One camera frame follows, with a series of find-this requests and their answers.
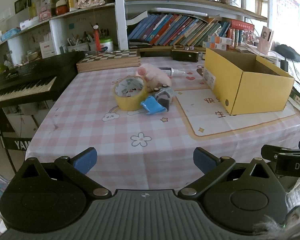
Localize row of upright books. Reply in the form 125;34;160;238
227;28;255;48

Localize row of leaning colourful books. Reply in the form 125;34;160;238
127;14;230;47

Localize white storage boxes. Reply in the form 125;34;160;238
220;0;257;14

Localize black case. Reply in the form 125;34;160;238
171;50;199;62

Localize pink pig plush toy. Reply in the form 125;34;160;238
136;64;172;90

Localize blue tissue pack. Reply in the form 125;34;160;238
0;29;22;42

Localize yellow tape roll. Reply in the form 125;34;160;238
113;76;148;111

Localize wooden chessboard box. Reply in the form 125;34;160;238
76;49;141;73

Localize grey pen holder with pens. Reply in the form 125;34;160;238
66;31;90;53

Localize dark photo frame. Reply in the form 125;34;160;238
14;0;32;14

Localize black electronic keyboard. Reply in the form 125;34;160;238
0;51;85;110

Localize orange and white small box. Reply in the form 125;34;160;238
207;42;232;51
207;35;232;44

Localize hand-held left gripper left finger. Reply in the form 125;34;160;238
16;147;110;197

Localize grey fuzzy sleeve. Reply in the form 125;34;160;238
252;177;300;240

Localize red tall bottle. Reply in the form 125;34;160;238
94;25;102;52

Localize pink box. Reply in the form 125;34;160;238
37;0;53;22

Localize black keyboard stand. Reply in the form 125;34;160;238
0;109;40;173

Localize white jar green lid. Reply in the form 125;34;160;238
99;38;114;53

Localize pink checked cloth desktop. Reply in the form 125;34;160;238
25;56;300;190

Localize white bookshelf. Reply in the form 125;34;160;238
0;0;270;63

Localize white box red label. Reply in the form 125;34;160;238
39;41;57;58

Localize red boxed book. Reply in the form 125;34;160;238
229;20;255;31

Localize red and white doll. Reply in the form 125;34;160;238
54;0;69;15

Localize white-tipped glue bottle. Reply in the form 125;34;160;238
158;67;185;77

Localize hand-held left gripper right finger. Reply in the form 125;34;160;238
178;147;278;198

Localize yellow cardboard box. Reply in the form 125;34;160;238
202;48;295;116

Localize blue plastic packet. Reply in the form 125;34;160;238
140;97;167;115

